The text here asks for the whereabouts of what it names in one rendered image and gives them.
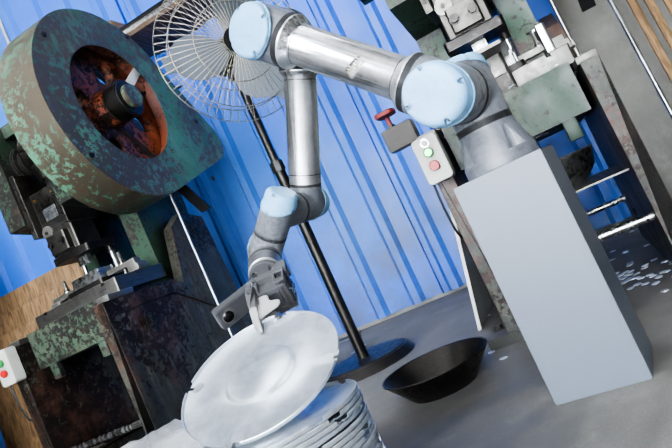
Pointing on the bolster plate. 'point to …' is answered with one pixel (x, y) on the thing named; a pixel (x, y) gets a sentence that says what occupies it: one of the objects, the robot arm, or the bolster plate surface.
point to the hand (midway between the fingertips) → (258, 331)
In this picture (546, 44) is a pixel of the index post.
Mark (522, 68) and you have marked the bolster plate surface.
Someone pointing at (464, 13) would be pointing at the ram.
